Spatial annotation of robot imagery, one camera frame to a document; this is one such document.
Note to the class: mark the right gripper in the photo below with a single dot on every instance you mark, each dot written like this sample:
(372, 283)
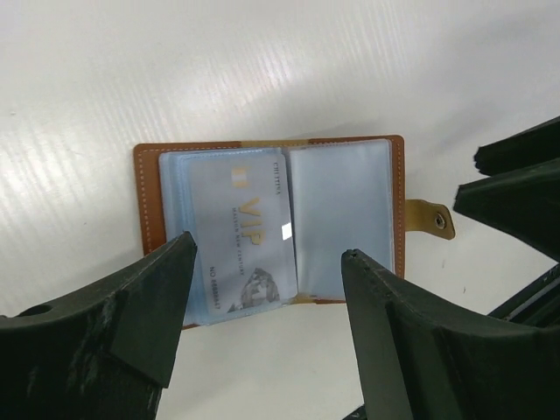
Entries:
(523, 203)

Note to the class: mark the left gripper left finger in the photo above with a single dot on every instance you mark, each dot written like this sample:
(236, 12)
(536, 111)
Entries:
(105, 351)

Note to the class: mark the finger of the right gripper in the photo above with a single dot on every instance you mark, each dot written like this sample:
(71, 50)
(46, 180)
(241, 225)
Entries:
(532, 146)

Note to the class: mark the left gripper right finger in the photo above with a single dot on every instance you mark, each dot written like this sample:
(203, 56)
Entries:
(422, 357)

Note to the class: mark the brown leather card holder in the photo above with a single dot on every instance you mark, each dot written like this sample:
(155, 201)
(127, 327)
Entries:
(345, 193)

